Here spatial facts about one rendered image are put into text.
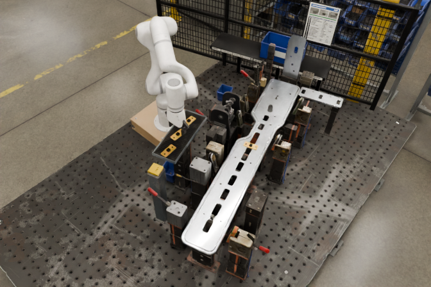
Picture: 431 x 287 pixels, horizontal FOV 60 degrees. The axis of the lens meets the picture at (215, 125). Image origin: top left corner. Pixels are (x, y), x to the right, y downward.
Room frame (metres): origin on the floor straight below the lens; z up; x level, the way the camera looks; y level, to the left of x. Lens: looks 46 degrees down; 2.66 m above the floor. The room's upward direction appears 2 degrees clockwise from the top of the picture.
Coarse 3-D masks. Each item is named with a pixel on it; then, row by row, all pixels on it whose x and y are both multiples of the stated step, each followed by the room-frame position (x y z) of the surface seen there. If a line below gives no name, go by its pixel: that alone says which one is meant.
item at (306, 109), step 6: (300, 108) 1.77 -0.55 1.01; (306, 108) 1.74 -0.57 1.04; (300, 114) 1.72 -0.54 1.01; (306, 114) 1.71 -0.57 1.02; (294, 120) 1.74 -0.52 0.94; (300, 120) 1.72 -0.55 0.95; (306, 120) 1.71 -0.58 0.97; (300, 126) 1.75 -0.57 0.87; (306, 126) 1.70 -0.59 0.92; (300, 132) 1.73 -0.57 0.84; (306, 132) 1.72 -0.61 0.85; (300, 138) 1.71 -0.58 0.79; (294, 144) 1.72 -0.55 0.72; (300, 144) 1.70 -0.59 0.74; (300, 150) 1.69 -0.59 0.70
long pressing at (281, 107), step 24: (264, 96) 1.90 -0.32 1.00; (288, 96) 1.90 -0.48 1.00; (264, 120) 1.66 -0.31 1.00; (240, 144) 1.46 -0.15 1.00; (264, 144) 1.46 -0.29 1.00; (216, 192) 1.12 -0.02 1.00; (240, 192) 1.12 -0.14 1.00; (192, 216) 0.97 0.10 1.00; (216, 216) 0.98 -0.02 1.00; (192, 240) 0.84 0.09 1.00; (216, 240) 0.84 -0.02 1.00
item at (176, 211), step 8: (168, 208) 0.97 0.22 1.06; (176, 208) 0.98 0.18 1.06; (184, 208) 0.98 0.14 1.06; (168, 216) 0.96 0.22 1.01; (176, 216) 0.94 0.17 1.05; (184, 216) 0.96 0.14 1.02; (176, 224) 0.94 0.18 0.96; (184, 224) 0.95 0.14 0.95; (176, 232) 0.95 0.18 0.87; (176, 240) 0.95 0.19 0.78; (176, 248) 0.94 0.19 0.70; (184, 248) 0.94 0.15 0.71
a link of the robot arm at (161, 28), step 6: (156, 18) 1.67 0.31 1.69; (162, 18) 1.74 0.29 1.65; (168, 18) 1.79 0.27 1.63; (150, 24) 1.65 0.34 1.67; (156, 24) 1.63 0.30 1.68; (162, 24) 1.64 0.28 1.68; (168, 24) 1.74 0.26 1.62; (174, 24) 1.79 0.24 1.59; (150, 30) 1.63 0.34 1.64; (156, 30) 1.60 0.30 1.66; (162, 30) 1.61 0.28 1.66; (168, 30) 1.64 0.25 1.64; (174, 30) 1.77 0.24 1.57; (156, 36) 1.58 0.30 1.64; (162, 36) 1.58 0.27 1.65; (168, 36) 1.60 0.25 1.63
